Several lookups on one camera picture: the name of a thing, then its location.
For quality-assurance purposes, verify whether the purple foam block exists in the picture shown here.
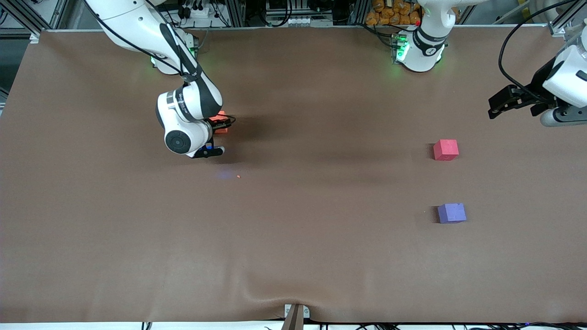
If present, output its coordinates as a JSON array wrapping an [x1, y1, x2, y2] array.
[[437, 203, 467, 224]]

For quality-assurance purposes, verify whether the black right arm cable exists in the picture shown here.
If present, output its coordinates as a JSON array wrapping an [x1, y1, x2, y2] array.
[[85, 0, 236, 127]]

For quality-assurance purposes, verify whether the aluminium frame post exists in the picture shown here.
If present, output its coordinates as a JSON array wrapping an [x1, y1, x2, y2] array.
[[548, 0, 587, 37], [0, 0, 43, 38]]

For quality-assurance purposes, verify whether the bag of orange items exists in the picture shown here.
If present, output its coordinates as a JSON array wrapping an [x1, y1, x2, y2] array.
[[365, 0, 421, 26]]

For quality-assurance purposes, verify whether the grey rounded machine part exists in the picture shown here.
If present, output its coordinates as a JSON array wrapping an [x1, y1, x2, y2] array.
[[527, 0, 567, 23]]

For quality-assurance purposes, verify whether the brown wooden bar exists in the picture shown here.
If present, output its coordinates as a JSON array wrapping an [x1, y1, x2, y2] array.
[[281, 305, 305, 330]]

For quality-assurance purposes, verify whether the red foam block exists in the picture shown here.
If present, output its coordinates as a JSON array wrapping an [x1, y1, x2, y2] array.
[[433, 139, 460, 161]]

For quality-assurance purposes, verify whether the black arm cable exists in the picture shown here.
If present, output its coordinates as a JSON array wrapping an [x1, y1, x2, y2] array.
[[85, 0, 236, 127], [498, 0, 564, 100]]

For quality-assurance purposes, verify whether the white power strip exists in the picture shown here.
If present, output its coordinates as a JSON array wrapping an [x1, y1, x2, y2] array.
[[180, 4, 217, 20]]

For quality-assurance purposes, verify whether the brown table cover cloth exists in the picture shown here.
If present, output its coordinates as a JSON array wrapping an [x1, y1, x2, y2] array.
[[0, 25, 587, 324]]

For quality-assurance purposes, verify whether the silver metal clamp bracket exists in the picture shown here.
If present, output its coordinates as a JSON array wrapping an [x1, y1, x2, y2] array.
[[284, 304, 310, 319]]

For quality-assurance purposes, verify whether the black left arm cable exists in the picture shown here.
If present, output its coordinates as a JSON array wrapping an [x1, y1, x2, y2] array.
[[498, 0, 564, 100]]

